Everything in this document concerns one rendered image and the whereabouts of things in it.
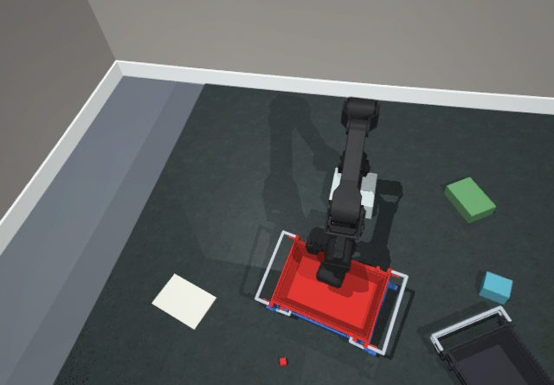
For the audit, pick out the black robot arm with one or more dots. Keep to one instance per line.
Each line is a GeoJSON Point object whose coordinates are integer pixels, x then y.
{"type": "Point", "coordinates": [359, 117]}

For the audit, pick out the green rectangular block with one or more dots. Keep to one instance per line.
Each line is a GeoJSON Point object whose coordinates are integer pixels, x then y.
{"type": "Point", "coordinates": [471, 202]}

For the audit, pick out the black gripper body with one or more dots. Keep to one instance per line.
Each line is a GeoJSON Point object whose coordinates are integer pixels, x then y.
{"type": "Point", "coordinates": [331, 279]}

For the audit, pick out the teal block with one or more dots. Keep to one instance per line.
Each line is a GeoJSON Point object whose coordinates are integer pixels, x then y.
{"type": "Point", "coordinates": [495, 288]}

